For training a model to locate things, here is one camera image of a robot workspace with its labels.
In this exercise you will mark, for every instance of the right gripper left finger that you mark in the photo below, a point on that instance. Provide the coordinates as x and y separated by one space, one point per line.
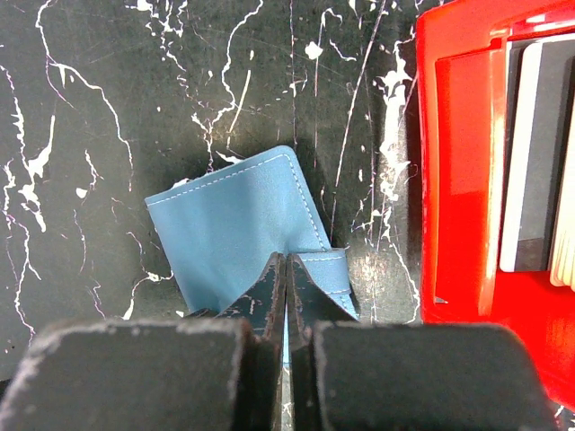
209 371

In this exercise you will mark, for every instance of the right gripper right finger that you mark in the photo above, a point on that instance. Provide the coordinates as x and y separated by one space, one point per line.
351 376

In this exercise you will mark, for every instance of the blue card holder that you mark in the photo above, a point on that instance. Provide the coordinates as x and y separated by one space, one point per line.
218 231

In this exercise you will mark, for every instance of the red plastic bin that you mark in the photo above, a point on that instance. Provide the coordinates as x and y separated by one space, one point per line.
462 72

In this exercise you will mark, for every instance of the stack of credit cards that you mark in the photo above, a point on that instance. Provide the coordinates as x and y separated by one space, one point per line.
541 81

